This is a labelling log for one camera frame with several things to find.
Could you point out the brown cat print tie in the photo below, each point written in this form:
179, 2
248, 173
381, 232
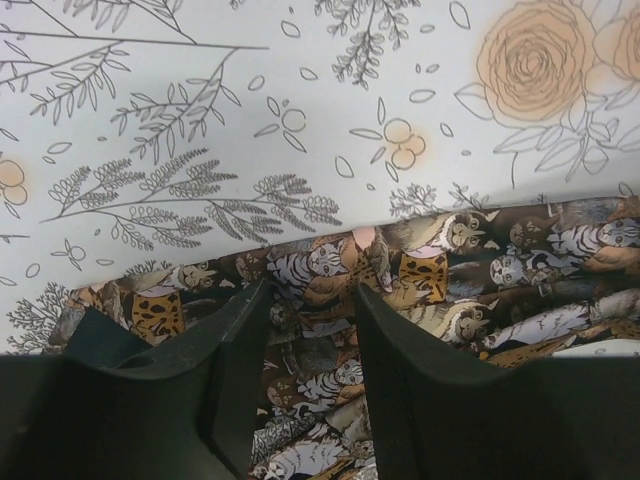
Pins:
505, 285

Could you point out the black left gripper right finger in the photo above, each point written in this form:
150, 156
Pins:
438, 413

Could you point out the floral print table mat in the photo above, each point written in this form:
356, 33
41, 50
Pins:
140, 134

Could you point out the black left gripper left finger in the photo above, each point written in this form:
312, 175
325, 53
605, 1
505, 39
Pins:
118, 408

